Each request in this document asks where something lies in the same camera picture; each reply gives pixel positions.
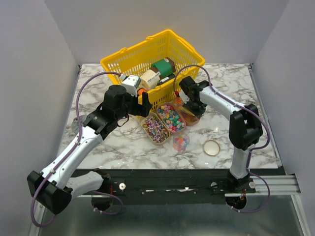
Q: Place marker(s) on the grey crumpled cloth lump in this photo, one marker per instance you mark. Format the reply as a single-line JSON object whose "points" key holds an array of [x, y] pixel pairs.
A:
{"points": [[75, 123]]}

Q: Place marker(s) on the yellow plastic shopping basket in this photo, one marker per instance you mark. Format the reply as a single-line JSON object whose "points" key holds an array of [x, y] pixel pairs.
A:
{"points": [[138, 58]]}

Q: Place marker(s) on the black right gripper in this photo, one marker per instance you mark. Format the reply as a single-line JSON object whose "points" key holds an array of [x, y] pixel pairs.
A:
{"points": [[198, 113]]}

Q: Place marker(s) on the gold rimmed jar lid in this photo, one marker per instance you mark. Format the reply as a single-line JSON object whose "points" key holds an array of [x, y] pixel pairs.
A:
{"points": [[211, 147]]}

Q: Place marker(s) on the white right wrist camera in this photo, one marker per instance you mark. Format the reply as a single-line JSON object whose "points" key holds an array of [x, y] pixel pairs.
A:
{"points": [[180, 100]]}

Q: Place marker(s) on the black box package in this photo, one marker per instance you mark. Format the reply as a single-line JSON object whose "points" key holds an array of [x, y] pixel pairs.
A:
{"points": [[166, 79]]}

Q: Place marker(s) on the clear plastic candy jar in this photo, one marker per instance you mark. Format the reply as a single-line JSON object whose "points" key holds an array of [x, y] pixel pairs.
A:
{"points": [[180, 142]]}

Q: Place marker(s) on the pink tray translucent star candies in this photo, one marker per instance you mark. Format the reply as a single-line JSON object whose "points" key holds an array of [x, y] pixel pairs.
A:
{"points": [[189, 118]]}

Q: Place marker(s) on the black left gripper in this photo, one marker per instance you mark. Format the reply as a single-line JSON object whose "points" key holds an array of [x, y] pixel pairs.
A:
{"points": [[142, 110]]}

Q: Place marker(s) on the beige tray swirl lollipops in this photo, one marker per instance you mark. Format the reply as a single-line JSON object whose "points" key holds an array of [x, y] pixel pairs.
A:
{"points": [[155, 129]]}

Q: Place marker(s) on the green wrapped brown package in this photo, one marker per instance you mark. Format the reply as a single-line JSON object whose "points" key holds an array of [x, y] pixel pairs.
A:
{"points": [[165, 67]]}

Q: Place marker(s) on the pink tray pastel star candies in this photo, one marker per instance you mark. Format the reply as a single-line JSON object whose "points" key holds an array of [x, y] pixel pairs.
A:
{"points": [[171, 118]]}

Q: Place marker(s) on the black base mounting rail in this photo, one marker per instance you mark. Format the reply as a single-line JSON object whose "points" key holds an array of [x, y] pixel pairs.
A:
{"points": [[170, 186]]}

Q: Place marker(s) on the cream wrapped paper roll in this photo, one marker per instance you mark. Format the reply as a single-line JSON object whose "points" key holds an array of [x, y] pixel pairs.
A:
{"points": [[150, 79]]}

